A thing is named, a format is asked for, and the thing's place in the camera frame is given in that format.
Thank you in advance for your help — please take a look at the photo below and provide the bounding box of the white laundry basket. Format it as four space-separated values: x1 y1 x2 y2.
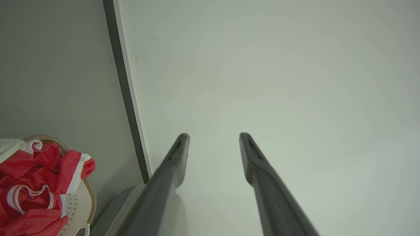
20 135 97 236

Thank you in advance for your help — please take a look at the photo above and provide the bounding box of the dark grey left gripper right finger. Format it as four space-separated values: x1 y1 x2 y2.
239 132 319 236

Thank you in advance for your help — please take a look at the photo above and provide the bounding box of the red and white sports jersey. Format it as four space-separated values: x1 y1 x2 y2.
0 138 96 236

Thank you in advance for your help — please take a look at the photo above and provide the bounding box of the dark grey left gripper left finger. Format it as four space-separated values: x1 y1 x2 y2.
126 133 190 236

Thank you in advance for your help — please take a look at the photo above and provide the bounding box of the grey upholstered ottoman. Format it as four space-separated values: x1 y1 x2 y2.
90 184 189 236

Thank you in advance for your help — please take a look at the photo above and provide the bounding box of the dark grey baseboard strip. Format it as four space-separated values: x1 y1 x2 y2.
103 0 150 184

